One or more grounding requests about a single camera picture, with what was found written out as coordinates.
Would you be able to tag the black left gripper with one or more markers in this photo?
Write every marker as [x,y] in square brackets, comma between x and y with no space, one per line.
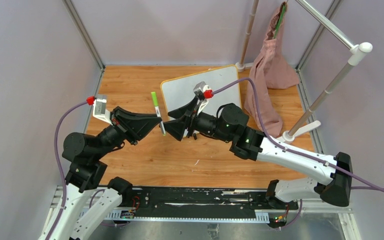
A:
[133,126]

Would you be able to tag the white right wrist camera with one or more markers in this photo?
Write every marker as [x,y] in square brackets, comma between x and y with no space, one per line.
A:
[203,92]

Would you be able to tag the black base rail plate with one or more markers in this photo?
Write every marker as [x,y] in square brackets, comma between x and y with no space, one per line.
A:
[195,203]

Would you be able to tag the wooden rack pole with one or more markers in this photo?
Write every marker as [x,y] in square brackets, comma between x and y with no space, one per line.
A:
[248,32]

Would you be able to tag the pink cloth bag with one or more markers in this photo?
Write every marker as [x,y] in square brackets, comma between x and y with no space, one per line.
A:
[270,70]

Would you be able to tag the green whiteboard marker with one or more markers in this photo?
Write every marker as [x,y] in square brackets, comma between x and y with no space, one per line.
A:
[158,112]

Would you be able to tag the yellow framed whiteboard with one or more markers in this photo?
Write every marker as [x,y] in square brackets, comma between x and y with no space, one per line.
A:
[177,92]

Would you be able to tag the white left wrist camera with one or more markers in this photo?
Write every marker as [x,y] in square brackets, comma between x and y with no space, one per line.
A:
[100,107]

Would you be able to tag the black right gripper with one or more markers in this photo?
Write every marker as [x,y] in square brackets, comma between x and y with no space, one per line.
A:
[177,128]

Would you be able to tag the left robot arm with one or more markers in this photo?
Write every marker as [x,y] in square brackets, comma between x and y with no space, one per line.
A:
[86,170]

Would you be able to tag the white clothes rack frame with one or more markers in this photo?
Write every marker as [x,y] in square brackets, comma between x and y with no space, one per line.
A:
[345,118]

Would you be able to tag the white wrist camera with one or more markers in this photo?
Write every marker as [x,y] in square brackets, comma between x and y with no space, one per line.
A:
[203,92]
[100,107]

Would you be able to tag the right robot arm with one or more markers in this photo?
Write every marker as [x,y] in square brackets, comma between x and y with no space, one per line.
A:
[323,178]

